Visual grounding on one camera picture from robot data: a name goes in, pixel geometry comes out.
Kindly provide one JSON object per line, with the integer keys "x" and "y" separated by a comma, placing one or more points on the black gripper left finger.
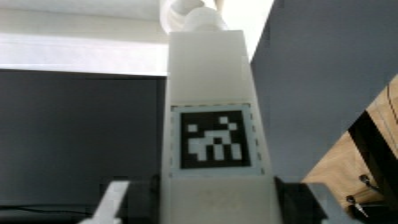
{"x": 106, "y": 212}

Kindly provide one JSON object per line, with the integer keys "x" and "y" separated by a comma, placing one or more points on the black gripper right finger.
{"x": 307, "y": 205}

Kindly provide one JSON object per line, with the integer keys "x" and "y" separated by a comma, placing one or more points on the white desk leg front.
{"x": 216, "y": 186}

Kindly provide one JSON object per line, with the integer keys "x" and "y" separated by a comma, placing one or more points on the wooden furniture with black frame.
{"x": 357, "y": 168}

